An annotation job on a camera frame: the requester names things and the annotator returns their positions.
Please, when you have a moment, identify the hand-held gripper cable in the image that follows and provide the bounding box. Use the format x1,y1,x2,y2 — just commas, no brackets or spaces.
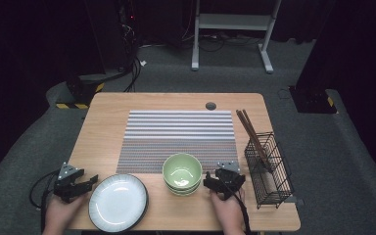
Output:
28,169,62,233
218,169,253,235

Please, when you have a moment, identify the white-framed desk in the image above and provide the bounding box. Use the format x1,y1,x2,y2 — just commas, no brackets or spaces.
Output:
190,0,283,74

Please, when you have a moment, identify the green ceramic bowl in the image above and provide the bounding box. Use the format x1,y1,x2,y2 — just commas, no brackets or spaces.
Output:
165,187,200,198
162,152,204,190
164,181,203,194

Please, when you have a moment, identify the striped woven placemat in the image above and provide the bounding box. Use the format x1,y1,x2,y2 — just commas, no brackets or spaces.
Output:
116,110,240,175

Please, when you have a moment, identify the brown wooden chopstick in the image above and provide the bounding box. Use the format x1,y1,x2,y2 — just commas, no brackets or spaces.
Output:
241,109,274,172
235,110,272,173

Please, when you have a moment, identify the black computer tower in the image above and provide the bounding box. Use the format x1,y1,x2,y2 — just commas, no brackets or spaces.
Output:
83,0,139,73

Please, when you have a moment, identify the person's right hand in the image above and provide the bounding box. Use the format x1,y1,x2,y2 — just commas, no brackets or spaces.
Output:
210,188,248,234

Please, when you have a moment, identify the person's left hand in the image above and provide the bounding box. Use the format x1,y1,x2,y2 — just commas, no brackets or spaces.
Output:
43,193,90,232

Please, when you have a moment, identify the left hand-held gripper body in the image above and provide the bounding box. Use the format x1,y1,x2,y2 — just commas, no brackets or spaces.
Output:
52,162,91,204

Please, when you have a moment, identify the black floor cable bundle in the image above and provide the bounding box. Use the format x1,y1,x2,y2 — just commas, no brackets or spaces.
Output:
121,55,143,93

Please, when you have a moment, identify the left hand-held gripper cable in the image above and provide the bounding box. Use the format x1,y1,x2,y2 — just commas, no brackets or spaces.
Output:
28,169,62,233

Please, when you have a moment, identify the black curtain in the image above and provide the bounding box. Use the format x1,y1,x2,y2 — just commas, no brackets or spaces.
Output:
295,0,376,190
0,0,106,190

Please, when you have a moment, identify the black wire basket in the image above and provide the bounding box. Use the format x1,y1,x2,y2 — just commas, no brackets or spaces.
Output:
244,131,296,210

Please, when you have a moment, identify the right hand-held gripper cable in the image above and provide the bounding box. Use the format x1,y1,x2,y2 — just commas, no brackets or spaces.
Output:
218,169,253,235

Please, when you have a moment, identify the grey tape strip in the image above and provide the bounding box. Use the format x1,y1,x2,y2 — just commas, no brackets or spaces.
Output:
283,195,306,208

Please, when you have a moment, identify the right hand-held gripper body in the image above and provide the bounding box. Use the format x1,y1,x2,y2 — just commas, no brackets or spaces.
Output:
212,161,247,201

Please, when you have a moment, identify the black stand base striped edge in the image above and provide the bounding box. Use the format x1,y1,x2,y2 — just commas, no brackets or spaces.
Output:
55,75,106,111
288,85,338,115

